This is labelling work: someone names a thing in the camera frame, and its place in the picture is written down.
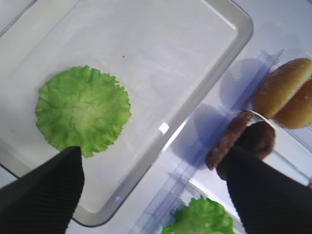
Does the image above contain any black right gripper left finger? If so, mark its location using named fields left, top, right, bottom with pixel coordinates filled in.
left=0, top=146, right=84, bottom=234

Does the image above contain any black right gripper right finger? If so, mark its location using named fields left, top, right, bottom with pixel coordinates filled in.
left=227, top=147, right=312, bottom=234

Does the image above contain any green lettuce leaf front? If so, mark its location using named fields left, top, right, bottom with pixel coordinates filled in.
left=35, top=66, right=132, bottom=157

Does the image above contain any green lettuce leaf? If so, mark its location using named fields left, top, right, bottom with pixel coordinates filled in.
left=162, top=196, right=234, bottom=234
left=35, top=66, right=132, bottom=157

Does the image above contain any dark meat patty right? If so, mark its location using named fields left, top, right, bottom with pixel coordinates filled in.
left=215, top=121, right=276, bottom=181

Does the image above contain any green lettuce leaf rear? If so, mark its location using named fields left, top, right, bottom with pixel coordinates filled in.
left=162, top=196, right=234, bottom=234

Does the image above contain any meat patty left upright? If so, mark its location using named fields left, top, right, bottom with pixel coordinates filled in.
left=205, top=110, right=254, bottom=171

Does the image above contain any clear acrylic right rack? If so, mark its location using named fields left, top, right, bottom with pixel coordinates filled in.
left=131, top=50, right=312, bottom=234

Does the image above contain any golden bun right upright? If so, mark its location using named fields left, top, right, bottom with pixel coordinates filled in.
left=273, top=79, right=312, bottom=129

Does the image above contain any golden bun upright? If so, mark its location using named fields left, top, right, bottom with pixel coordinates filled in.
left=253, top=58, right=312, bottom=119
left=273, top=79, right=312, bottom=129

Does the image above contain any golden bun left upright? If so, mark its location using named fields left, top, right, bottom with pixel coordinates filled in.
left=253, top=58, right=312, bottom=119

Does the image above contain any metal baking tray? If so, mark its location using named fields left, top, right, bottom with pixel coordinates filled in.
left=0, top=0, right=254, bottom=228

